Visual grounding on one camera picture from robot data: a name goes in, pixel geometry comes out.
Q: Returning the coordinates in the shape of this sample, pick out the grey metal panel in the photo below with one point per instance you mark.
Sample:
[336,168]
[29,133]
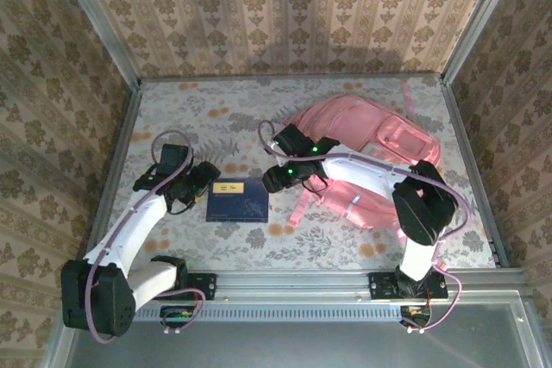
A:
[280,346]

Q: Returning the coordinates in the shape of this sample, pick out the aluminium frame corner post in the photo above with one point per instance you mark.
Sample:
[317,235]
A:
[479,19]
[102,23]

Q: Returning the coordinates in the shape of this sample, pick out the floral table cloth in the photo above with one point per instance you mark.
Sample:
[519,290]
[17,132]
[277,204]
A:
[194,105]

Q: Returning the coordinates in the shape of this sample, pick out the aluminium frame cross rail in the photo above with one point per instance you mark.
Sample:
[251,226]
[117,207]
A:
[293,284]

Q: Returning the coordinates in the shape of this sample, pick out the black connector box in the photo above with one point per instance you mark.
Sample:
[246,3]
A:
[415,316]
[176,316]

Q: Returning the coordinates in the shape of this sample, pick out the navy book with yellow label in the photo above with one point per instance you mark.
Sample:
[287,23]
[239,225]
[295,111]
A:
[237,202]

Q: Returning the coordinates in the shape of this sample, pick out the aluminium frame side rail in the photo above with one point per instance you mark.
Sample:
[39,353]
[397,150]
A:
[125,126]
[473,170]

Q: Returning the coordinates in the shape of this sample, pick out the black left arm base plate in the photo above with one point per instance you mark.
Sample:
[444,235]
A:
[205,287]

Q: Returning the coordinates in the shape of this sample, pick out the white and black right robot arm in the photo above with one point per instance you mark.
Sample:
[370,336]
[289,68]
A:
[358,170]

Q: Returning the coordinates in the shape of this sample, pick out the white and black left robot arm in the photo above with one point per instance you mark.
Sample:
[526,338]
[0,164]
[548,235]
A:
[129,230]

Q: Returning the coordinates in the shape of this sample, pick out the pink school backpack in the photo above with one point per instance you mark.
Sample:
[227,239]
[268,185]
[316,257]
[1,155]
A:
[388,135]

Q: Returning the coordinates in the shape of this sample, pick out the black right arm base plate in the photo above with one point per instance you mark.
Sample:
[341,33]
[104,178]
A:
[381,286]

